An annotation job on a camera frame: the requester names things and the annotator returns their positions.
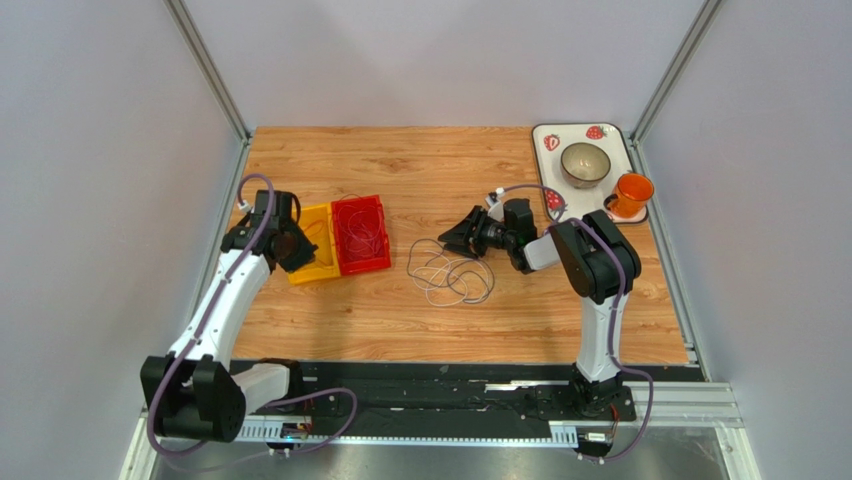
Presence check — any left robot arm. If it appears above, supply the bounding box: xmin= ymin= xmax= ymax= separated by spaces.
xmin=140 ymin=190 xmax=317 ymax=443

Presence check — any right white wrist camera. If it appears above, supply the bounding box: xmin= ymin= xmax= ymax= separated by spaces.
xmin=485 ymin=187 xmax=506 ymax=222

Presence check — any blue cable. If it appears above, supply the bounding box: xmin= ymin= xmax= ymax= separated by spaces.
xmin=406 ymin=238 xmax=497 ymax=304

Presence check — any pink cable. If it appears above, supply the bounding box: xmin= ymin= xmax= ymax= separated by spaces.
xmin=336 ymin=206 xmax=387 ymax=258

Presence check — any yellow plastic bin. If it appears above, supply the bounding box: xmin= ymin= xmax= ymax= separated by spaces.
xmin=288 ymin=202 xmax=341 ymax=285

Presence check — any red plastic bin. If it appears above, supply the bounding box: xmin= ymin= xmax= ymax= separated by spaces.
xmin=331 ymin=195 xmax=391 ymax=276

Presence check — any red cable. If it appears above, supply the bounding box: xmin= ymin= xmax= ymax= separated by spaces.
xmin=336 ymin=192 xmax=389 ymax=264

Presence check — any aluminium frame rail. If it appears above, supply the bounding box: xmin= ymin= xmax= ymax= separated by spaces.
xmin=164 ymin=0 xmax=252 ymax=144

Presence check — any beige ceramic bowl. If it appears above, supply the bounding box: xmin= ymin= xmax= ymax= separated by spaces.
xmin=560 ymin=142 xmax=611 ymax=189

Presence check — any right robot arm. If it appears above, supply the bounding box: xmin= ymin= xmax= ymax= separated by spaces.
xmin=438 ymin=199 xmax=642 ymax=388

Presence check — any orange mug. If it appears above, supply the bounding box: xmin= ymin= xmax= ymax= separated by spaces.
xmin=603 ymin=173 xmax=655 ymax=219

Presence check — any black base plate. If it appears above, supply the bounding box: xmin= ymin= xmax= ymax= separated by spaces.
xmin=263 ymin=361 xmax=637 ymax=441

